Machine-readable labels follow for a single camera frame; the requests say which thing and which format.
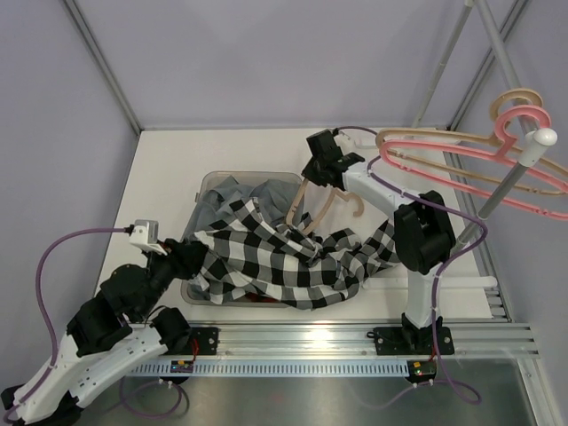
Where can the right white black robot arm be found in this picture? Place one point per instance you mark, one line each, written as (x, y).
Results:
(423, 238)

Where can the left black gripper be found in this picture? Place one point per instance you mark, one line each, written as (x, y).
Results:
(186, 257)

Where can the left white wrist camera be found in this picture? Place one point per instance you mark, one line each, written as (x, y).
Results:
(144, 236)

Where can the aluminium mounting rail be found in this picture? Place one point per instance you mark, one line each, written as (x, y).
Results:
(468, 340)

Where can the pink plastic hanger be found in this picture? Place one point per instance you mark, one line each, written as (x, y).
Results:
(498, 147)

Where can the grey shirt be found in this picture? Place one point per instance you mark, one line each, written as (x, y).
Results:
(248, 195)

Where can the silver clothes rack pole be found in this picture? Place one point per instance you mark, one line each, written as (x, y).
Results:
(522, 134)

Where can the beige wooden hanger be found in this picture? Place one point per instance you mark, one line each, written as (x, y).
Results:
(506, 100)

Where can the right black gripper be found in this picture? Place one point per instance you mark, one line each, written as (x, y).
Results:
(309, 172)

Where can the white slotted cable duct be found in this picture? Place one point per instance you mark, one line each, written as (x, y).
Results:
(271, 368)

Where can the red black plaid shirt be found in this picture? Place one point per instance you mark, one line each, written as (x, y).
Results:
(253, 298)

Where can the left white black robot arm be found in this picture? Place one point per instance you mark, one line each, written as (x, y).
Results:
(110, 335)

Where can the black white plaid shirt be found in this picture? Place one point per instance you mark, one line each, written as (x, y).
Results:
(248, 256)

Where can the clear plastic bin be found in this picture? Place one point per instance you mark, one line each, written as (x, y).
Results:
(213, 182)

